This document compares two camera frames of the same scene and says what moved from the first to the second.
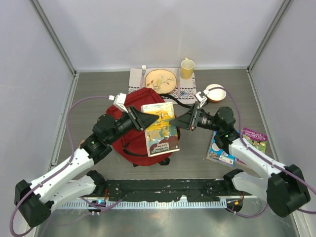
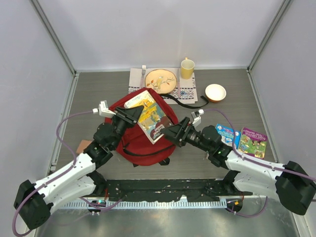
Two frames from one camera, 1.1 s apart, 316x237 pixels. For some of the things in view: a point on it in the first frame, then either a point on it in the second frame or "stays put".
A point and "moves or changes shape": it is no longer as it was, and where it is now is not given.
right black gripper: (189, 120) -> (175, 132)
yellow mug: (187, 68) stays put
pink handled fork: (143, 68) stays put
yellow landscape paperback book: (161, 137) moves or changes shape
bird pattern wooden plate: (162, 81) stays put
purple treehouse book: (258, 140) stays put
